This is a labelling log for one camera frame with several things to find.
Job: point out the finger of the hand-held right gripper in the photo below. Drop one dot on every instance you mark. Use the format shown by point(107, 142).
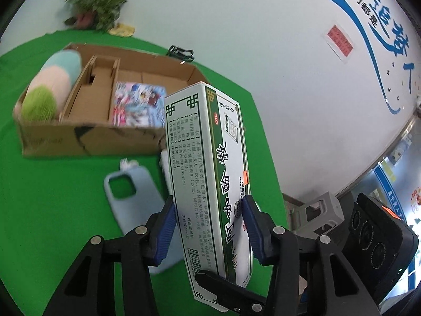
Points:
point(230, 294)

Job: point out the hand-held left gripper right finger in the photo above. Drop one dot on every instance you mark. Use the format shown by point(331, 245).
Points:
point(253, 233)

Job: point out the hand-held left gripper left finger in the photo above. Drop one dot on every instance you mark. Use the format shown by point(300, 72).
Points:
point(164, 230)

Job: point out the white green medicine box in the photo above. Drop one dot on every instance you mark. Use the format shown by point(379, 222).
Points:
point(204, 171)

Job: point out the large cardboard box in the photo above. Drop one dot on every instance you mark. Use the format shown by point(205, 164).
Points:
point(92, 140)

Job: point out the colourful puzzle box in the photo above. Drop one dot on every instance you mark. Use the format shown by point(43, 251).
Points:
point(138, 103)

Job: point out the small cardboard divider box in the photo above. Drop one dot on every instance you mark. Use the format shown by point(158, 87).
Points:
point(88, 102)

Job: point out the pastel plush toy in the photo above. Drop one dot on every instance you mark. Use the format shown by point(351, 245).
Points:
point(49, 82)

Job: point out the light blue phone case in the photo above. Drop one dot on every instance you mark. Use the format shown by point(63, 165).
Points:
point(141, 204)

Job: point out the glass door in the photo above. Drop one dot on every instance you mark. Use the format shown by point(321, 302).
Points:
point(388, 177)

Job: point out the white crumpled tissue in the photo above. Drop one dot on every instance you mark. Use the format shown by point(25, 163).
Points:
point(128, 164)

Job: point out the green tablecloth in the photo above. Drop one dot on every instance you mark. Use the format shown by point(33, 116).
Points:
point(65, 187)

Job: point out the yellow packet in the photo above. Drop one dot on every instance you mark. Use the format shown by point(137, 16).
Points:
point(121, 30)

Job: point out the small potted green plant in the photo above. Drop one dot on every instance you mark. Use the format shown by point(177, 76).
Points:
point(98, 3)

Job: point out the red wall notice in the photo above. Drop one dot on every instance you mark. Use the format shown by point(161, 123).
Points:
point(340, 41)

